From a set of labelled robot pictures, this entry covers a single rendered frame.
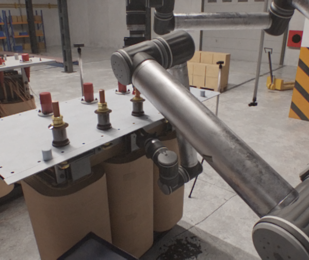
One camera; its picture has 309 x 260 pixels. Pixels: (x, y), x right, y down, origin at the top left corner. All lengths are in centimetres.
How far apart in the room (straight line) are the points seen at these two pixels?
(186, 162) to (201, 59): 688
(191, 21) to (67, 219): 130
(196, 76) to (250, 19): 626
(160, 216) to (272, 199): 163
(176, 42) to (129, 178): 93
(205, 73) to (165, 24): 626
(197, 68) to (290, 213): 727
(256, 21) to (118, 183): 131
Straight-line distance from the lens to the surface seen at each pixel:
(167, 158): 140
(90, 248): 144
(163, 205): 228
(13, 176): 113
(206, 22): 167
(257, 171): 82
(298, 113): 632
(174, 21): 162
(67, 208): 150
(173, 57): 119
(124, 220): 194
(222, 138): 85
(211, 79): 776
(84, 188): 149
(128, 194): 181
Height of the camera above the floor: 190
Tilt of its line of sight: 22 degrees down
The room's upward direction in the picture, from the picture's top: straight up
